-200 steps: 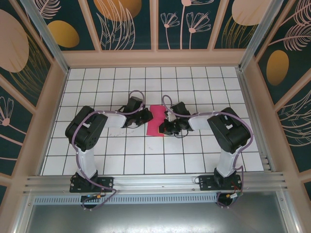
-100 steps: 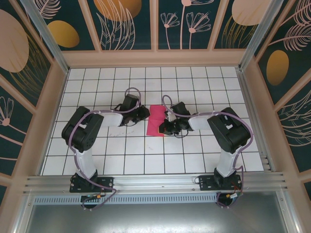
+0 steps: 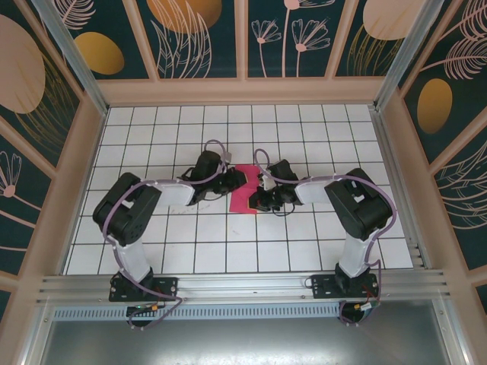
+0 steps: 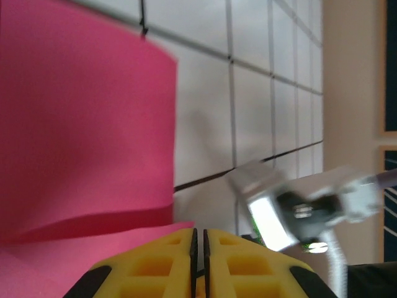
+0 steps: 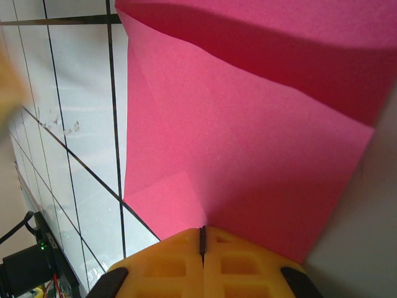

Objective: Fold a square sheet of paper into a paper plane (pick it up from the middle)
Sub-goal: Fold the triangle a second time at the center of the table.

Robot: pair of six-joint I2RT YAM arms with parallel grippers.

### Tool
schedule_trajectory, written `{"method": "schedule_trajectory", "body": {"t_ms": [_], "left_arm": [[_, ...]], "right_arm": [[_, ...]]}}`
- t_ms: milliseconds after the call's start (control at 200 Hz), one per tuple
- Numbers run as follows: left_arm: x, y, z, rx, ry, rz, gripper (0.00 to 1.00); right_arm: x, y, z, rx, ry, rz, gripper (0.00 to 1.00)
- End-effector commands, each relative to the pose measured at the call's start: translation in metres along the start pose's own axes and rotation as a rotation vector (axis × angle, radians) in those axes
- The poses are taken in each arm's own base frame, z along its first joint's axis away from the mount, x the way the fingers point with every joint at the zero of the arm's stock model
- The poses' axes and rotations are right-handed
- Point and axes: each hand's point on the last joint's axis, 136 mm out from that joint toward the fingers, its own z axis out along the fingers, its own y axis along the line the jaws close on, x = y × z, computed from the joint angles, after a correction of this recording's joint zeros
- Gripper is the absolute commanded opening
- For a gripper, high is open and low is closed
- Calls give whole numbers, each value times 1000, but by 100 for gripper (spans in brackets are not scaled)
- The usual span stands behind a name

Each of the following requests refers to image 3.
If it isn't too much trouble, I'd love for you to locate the long aluminium mounting rail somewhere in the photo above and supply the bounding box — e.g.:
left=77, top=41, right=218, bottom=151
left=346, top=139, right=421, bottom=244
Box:
left=36, top=268, right=452, bottom=305

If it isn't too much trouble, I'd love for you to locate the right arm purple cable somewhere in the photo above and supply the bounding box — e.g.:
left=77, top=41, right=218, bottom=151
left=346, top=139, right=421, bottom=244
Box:
left=253, top=148, right=396, bottom=328

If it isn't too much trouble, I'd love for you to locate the grey metal sheet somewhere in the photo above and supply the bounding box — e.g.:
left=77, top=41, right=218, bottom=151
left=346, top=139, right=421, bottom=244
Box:
left=22, top=300, right=469, bottom=365

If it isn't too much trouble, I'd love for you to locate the aluminium corner post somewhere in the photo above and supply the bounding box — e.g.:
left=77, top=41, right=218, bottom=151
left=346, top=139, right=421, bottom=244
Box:
left=32, top=0, right=110, bottom=115
left=372, top=0, right=450, bottom=111

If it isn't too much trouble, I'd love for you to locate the pink cloth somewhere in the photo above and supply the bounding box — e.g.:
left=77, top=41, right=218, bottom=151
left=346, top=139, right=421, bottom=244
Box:
left=229, top=163, right=263, bottom=214

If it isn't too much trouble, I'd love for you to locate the grey slotted cable duct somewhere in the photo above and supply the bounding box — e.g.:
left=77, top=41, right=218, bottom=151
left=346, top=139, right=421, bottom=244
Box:
left=51, top=303, right=343, bottom=321

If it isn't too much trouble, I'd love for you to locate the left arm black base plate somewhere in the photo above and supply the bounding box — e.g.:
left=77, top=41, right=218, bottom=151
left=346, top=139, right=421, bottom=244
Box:
left=109, top=275, right=180, bottom=303

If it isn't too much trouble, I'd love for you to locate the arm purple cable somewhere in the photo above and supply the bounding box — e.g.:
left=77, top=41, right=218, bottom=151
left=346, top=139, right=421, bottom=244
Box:
left=253, top=148, right=396, bottom=328
left=101, top=140, right=234, bottom=332

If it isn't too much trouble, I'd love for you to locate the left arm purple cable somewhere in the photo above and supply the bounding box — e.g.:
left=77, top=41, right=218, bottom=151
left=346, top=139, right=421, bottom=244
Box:
left=101, top=140, right=234, bottom=332

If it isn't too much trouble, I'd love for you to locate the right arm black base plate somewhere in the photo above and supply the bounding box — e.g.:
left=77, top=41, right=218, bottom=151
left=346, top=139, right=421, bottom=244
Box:
left=310, top=273, right=381, bottom=300

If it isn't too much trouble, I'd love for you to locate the aluminium side rail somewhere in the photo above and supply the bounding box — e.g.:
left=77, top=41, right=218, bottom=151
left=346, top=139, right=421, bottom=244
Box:
left=371, top=108, right=433, bottom=271

